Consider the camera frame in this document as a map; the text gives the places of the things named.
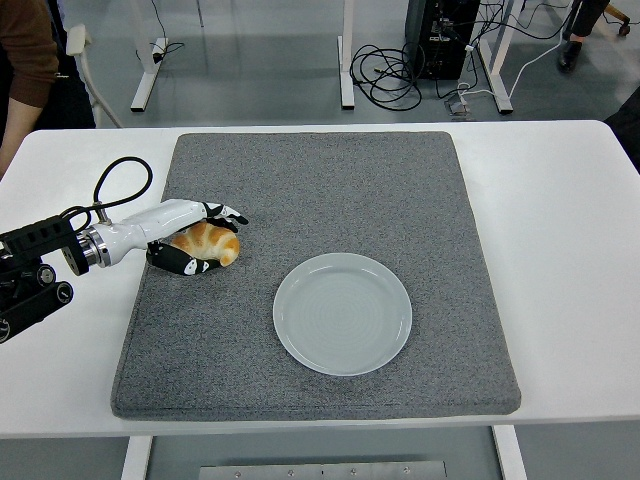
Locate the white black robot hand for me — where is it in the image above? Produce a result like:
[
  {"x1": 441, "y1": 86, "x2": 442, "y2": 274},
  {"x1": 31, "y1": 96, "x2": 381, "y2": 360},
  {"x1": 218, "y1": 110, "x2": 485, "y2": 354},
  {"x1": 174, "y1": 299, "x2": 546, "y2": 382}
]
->
[{"x1": 99, "y1": 198, "x2": 250, "y2": 277}]

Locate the croissant bread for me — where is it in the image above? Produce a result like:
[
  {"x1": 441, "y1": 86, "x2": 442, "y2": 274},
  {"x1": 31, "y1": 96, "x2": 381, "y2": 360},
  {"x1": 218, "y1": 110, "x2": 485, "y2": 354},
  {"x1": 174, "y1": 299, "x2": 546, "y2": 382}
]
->
[{"x1": 170, "y1": 221, "x2": 241, "y2": 268}]

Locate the grey round plate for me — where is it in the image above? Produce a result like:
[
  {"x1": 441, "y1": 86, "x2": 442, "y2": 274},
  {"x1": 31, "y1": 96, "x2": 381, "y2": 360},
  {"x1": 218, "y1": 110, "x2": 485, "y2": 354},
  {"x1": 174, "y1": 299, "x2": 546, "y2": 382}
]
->
[{"x1": 272, "y1": 252, "x2": 414, "y2": 377}]

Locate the grey metal plate with screws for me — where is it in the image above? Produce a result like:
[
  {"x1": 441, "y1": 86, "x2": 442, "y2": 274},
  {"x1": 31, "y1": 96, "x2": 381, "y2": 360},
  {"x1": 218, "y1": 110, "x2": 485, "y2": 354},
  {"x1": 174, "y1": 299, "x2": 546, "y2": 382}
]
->
[{"x1": 198, "y1": 460, "x2": 448, "y2": 480}]

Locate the white desk leg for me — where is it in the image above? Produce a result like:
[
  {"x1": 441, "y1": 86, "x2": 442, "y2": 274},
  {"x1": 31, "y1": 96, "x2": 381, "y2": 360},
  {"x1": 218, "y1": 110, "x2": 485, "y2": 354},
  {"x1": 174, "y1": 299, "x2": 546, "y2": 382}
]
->
[
  {"x1": 477, "y1": 0, "x2": 524, "y2": 115},
  {"x1": 337, "y1": 0, "x2": 357, "y2": 110},
  {"x1": 130, "y1": 0, "x2": 170, "y2": 113}
]

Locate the grey fabric mat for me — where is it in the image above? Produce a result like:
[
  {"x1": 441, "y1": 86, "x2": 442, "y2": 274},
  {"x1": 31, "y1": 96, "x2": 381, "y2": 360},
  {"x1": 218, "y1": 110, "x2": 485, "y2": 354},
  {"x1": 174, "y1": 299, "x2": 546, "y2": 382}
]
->
[{"x1": 109, "y1": 131, "x2": 523, "y2": 422}]

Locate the white chair armrest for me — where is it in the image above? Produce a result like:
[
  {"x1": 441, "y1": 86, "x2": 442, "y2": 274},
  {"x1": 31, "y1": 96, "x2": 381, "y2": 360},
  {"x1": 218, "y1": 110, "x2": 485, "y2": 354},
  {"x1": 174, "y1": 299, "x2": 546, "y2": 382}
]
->
[{"x1": 66, "y1": 23, "x2": 125, "y2": 129}]

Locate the person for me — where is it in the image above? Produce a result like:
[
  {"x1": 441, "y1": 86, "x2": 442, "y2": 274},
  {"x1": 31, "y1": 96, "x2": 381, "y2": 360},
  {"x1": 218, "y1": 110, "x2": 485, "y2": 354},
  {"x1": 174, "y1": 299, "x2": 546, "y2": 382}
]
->
[{"x1": 0, "y1": 0, "x2": 97, "y2": 166}]

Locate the white table leg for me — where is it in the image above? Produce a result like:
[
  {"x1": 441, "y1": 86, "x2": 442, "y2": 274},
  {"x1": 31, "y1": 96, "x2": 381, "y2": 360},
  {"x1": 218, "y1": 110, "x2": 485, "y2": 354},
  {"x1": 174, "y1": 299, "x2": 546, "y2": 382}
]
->
[
  {"x1": 492, "y1": 424, "x2": 527, "y2": 480},
  {"x1": 121, "y1": 436, "x2": 154, "y2": 480}
]

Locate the grey floor socket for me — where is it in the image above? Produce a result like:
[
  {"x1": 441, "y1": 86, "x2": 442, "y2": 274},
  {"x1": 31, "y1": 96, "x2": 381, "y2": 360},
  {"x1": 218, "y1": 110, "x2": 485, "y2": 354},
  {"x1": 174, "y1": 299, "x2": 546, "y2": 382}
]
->
[{"x1": 444, "y1": 97, "x2": 475, "y2": 121}]

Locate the black computer tower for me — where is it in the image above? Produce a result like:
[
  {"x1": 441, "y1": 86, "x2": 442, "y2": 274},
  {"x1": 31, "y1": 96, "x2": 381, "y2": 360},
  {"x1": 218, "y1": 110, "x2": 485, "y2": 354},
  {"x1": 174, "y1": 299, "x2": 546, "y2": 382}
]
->
[{"x1": 403, "y1": 0, "x2": 481, "y2": 81}]

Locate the person's leg with black shoe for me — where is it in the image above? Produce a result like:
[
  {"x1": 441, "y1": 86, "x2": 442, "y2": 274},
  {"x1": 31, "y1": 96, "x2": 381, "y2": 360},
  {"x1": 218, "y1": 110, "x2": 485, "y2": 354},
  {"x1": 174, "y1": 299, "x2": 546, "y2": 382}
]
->
[{"x1": 557, "y1": 0, "x2": 612, "y2": 71}]

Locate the dark fabric object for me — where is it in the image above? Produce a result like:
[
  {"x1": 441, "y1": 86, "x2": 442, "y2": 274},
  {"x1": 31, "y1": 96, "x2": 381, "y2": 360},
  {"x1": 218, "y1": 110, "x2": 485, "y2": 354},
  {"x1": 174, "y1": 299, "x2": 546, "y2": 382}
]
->
[{"x1": 603, "y1": 94, "x2": 640, "y2": 174}]

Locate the office chair base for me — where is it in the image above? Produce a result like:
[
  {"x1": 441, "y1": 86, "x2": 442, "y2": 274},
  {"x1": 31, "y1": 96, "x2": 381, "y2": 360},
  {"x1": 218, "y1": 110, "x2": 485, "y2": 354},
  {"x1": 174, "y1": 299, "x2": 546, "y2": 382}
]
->
[{"x1": 599, "y1": 3, "x2": 632, "y2": 37}]

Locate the thin black cable with plug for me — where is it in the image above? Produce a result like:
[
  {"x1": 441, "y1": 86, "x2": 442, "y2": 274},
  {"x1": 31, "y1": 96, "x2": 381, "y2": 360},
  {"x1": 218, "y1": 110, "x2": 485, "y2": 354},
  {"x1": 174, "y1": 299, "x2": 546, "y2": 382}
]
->
[{"x1": 148, "y1": 0, "x2": 186, "y2": 65}]

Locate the black coiled cable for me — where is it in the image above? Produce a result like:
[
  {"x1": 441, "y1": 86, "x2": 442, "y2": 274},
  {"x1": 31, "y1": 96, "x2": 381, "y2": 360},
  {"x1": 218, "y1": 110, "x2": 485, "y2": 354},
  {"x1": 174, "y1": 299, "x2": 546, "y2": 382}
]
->
[{"x1": 349, "y1": 42, "x2": 424, "y2": 112}]

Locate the white cable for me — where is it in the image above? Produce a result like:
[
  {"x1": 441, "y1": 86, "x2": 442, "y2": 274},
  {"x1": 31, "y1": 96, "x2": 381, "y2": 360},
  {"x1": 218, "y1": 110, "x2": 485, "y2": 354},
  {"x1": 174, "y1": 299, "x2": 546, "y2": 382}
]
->
[{"x1": 457, "y1": 37, "x2": 566, "y2": 101}]

